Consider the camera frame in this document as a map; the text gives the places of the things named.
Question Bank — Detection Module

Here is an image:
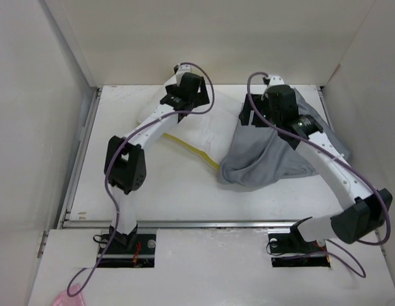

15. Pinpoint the grey pillowcase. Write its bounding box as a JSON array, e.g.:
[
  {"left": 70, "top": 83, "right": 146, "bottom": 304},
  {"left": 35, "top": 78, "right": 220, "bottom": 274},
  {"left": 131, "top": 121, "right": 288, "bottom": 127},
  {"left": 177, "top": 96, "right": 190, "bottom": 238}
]
[{"left": 217, "top": 85, "right": 353, "bottom": 193}]

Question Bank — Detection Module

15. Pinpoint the white pillow with yellow edge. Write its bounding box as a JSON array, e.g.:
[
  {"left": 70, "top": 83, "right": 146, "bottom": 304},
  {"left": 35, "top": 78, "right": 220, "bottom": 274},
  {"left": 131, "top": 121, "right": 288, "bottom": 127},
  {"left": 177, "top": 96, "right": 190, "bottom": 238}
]
[{"left": 135, "top": 77, "right": 246, "bottom": 170}]

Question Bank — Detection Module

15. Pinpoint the pink plastic bag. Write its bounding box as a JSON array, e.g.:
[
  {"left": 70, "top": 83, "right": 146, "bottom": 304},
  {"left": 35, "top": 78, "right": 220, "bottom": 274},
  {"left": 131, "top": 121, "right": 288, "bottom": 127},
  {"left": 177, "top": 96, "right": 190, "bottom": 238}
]
[{"left": 51, "top": 283, "right": 86, "bottom": 306}]

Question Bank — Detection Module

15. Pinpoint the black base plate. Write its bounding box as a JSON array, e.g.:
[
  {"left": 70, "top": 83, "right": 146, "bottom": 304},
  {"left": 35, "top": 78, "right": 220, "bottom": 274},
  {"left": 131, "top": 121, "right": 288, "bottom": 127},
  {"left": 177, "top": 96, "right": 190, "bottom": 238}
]
[
  {"left": 93, "top": 233, "right": 156, "bottom": 268},
  {"left": 266, "top": 233, "right": 331, "bottom": 268}
]

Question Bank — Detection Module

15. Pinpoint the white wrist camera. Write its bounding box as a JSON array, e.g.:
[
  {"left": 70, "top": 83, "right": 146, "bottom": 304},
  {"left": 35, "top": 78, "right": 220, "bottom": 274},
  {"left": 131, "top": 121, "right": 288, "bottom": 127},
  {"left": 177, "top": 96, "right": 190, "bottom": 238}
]
[
  {"left": 262, "top": 75, "right": 285, "bottom": 87},
  {"left": 174, "top": 64, "right": 191, "bottom": 85}
]

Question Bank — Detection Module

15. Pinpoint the purple cable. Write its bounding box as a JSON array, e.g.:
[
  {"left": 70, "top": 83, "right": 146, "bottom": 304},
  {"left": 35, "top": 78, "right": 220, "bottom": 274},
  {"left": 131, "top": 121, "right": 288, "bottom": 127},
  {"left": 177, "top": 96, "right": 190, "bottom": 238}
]
[
  {"left": 66, "top": 62, "right": 215, "bottom": 296},
  {"left": 246, "top": 72, "right": 394, "bottom": 279}
]

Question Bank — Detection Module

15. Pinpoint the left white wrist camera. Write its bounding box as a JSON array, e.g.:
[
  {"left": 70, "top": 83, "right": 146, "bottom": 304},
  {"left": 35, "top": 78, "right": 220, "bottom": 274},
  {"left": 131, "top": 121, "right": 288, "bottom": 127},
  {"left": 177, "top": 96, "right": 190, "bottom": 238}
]
[{"left": 174, "top": 64, "right": 191, "bottom": 85}]

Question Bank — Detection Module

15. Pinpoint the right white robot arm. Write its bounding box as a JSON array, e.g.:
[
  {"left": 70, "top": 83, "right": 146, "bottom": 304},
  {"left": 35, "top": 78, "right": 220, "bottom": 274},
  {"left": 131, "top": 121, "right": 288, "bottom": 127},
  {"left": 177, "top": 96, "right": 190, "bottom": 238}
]
[{"left": 244, "top": 84, "right": 392, "bottom": 251}]

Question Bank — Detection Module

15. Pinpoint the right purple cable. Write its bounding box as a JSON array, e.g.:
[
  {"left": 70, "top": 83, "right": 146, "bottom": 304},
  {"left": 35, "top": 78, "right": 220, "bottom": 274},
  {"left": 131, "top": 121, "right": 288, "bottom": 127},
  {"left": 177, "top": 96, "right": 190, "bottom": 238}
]
[{"left": 246, "top": 72, "right": 394, "bottom": 279}]

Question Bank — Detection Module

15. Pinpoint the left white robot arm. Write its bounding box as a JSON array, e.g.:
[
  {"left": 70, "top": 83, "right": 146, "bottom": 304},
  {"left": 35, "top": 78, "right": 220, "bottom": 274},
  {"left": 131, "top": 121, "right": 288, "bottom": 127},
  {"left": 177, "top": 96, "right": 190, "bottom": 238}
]
[{"left": 104, "top": 72, "right": 210, "bottom": 253}]

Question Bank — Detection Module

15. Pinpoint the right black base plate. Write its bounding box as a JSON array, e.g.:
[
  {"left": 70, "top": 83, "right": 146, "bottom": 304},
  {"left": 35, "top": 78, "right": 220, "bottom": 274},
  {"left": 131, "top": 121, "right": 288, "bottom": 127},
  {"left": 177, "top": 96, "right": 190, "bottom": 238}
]
[{"left": 266, "top": 233, "right": 331, "bottom": 268}]

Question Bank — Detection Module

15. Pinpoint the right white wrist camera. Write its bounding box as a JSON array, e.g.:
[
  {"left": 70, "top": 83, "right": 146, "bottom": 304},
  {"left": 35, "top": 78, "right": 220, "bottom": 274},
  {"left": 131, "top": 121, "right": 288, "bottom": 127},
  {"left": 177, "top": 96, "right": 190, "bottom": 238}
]
[{"left": 262, "top": 75, "right": 285, "bottom": 87}]

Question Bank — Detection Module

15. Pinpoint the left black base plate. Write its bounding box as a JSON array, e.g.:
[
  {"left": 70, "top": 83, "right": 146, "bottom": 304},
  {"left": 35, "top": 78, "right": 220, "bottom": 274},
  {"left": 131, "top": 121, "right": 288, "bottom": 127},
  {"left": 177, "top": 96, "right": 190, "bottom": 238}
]
[{"left": 93, "top": 233, "right": 156, "bottom": 268}]

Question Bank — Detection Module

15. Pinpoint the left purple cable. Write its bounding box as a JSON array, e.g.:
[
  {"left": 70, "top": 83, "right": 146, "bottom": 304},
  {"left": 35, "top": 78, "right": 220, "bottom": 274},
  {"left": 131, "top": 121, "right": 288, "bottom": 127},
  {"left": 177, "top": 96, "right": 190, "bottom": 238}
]
[{"left": 66, "top": 62, "right": 215, "bottom": 296}]

